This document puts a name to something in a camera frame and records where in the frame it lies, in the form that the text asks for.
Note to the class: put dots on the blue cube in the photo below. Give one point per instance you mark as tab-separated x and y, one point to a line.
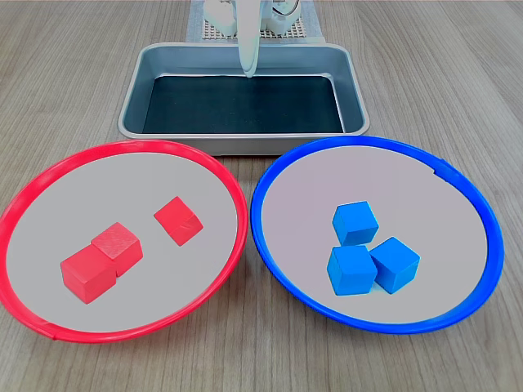
395	265
354	222
351	271

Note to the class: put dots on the pale perforated plate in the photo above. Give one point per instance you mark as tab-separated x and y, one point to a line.
212	36

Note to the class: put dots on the steel tray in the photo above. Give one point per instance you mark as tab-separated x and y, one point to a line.
245	143

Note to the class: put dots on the red cube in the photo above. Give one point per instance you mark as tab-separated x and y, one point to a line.
116	243
86	277
177	218

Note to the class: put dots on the red-rimmed white plate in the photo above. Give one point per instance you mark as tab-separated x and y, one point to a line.
122	192

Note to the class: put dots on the blue-rimmed white plate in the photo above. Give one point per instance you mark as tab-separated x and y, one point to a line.
429	204

